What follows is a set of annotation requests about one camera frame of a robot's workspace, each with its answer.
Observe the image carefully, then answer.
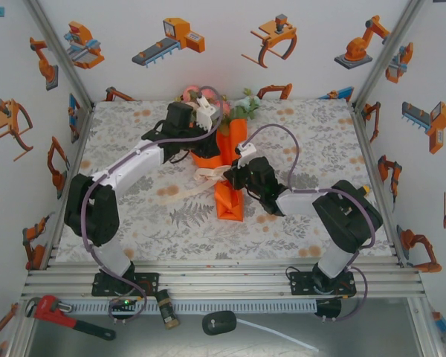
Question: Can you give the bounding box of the cream ribbon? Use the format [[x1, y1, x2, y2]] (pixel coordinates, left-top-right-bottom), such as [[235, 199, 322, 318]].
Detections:
[[159, 165, 233, 205]]

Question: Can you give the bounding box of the orange wrapping paper sheet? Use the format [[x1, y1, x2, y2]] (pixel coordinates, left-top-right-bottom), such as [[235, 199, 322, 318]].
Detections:
[[189, 118, 249, 223]]

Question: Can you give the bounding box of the pink fake flower stem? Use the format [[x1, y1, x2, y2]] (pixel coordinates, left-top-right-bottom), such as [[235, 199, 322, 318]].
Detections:
[[221, 100, 233, 127], [176, 85, 224, 103]]

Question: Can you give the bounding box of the mint fake flower stem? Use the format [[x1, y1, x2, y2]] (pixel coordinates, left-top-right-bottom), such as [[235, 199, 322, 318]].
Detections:
[[232, 88, 261, 120]]

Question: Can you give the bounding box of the floral table cloth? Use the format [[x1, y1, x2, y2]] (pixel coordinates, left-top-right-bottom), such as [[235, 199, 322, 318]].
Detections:
[[57, 98, 395, 261]]

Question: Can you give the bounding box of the black computer mouse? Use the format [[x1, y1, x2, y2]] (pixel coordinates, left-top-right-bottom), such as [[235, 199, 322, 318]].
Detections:
[[201, 310, 238, 337]]

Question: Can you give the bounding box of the small brown bottle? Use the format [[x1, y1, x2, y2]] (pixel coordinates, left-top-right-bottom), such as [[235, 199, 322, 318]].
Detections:
[[155, 289, 185, 330]]

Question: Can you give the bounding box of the small circuit board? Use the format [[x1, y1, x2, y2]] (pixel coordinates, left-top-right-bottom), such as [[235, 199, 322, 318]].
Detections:
[[109, 297, 138, 315]]

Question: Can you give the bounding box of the red pipe wrench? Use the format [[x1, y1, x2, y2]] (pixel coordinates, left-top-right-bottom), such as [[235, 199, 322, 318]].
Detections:
[[25, 295, 117, 341]]

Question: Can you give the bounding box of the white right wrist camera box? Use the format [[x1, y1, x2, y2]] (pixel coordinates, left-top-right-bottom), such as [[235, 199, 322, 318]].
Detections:
[[234, 143, 257, 168]]

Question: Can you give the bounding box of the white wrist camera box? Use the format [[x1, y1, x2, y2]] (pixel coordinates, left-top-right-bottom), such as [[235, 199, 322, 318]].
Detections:
[[234, 143, 257, 168], [195, 95, 224, 131]]

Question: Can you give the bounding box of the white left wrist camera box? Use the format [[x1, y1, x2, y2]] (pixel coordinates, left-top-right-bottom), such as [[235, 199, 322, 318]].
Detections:
[[195, 95, 224, 131]]

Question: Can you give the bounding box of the aluminium table rail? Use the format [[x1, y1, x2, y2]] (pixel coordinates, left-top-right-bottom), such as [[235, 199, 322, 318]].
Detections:
[[21, 259, 427, 300]]

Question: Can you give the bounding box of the aluminium side rail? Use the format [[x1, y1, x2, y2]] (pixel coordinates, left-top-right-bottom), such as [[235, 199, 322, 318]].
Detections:
[[46, 102, 96, 271], [351, 100, 408, 268]]

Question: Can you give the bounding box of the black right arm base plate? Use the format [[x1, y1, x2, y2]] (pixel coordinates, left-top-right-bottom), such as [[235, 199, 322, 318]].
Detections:
[[288, 271, 358, 298]]

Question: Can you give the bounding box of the white slotted cable duct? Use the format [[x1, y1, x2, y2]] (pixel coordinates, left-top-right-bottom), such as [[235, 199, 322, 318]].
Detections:
[[65, 300, 318, 314]]

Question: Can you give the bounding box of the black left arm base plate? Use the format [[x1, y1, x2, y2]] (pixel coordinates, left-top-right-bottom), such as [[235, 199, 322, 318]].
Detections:
[[91, 272, 161, 298]]

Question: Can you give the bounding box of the slanted aluminium frame post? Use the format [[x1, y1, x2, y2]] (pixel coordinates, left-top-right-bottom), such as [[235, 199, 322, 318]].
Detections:
[[351, 0, 428, 109], [22, 0, 94, 109]]

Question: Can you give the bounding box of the black round cable mount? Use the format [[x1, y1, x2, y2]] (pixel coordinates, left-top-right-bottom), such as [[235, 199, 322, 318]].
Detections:
[[314, 298, 342, 320]]

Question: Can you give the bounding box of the aluminium frame leg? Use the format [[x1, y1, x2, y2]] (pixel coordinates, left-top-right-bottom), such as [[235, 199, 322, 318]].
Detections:
[[5, 297, 38, 357], [407, 297, 445, 357]]

